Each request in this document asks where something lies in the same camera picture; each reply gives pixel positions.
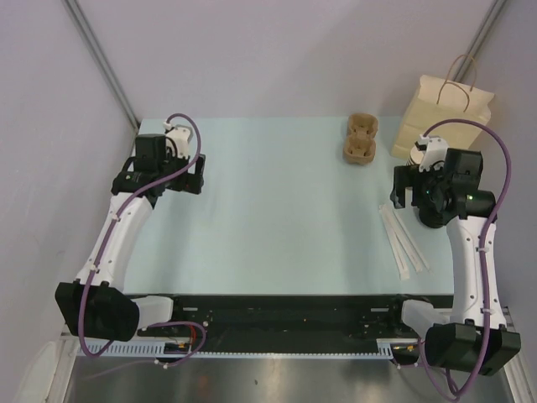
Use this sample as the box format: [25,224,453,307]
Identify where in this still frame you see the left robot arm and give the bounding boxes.
[55,126,205,342]

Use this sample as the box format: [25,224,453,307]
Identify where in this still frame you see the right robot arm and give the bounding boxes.
[387,149,521,376]

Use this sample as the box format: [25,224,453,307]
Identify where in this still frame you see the stack of paper cups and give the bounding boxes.
[406,144,425,166]

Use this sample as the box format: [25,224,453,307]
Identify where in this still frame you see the cardboard cup carrier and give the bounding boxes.
[342,113,378,165]

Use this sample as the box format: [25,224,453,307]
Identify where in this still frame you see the wrapped straw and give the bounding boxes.
[379,205,410,281]
[379,205,425,280]
[393,211,431,273]

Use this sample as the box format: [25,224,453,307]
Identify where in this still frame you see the brown paper bag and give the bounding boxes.
[391,55,494,160]

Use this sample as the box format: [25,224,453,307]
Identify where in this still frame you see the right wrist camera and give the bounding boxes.
[415,136,449,172]

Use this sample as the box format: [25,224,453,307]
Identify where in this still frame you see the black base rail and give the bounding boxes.
[125,294,454,353]

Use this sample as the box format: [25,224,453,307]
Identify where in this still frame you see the white cable duct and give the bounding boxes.
[102,341,393,359]

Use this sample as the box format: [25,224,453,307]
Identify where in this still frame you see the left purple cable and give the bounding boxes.
[75,112,209,373]

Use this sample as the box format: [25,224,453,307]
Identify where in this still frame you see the purple cable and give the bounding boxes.
[419,119,515,400]
[75,112,209,373]

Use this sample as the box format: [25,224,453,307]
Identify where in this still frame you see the aluminium frame rail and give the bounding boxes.
[501,306,537,403]

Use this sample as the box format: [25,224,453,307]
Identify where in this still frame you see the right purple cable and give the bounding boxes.
[419,119,515,400]

